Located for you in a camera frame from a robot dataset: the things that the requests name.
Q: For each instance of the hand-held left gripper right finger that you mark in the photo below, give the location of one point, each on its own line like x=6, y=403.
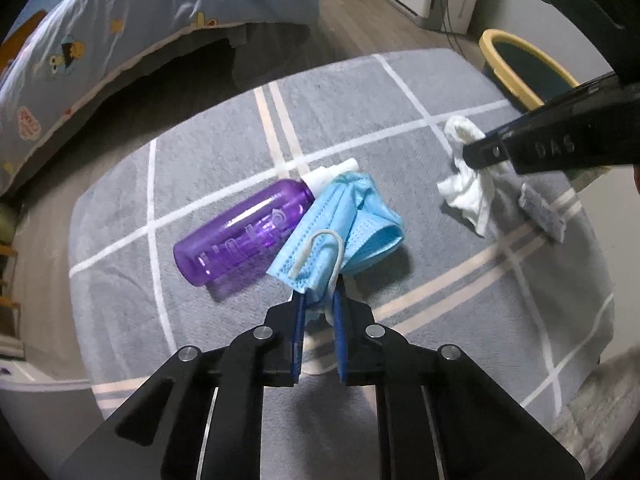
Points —
x=340, y=330

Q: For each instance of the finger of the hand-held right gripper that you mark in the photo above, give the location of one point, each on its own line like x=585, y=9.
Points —
x=487, y=152

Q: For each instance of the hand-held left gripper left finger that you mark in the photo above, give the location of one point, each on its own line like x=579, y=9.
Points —
x=299, y=330

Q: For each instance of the white tissue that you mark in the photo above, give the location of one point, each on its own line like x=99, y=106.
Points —
x=470, y=195

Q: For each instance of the yellow-rimmed dark waste bin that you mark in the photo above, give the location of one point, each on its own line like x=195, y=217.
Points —
x=505, y=67

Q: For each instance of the blue face mask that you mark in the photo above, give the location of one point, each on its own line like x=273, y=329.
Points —
x=360, y=240

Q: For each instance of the small grey wrapper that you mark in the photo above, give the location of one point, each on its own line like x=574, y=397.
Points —
x=542, y=210

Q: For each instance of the purple plastic spray bottle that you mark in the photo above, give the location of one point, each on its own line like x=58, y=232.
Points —
x=235, y=235

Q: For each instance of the grey rug with white lines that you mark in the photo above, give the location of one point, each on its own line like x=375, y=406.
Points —
x=200, y=170

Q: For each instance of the light grey fleece cloth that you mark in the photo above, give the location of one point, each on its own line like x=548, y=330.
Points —
x=595, y=410

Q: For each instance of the blue printed blanket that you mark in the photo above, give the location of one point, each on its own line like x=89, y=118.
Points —
x=100, y=25

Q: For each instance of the wooden headboard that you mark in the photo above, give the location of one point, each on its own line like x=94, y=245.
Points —
x=17, y=35

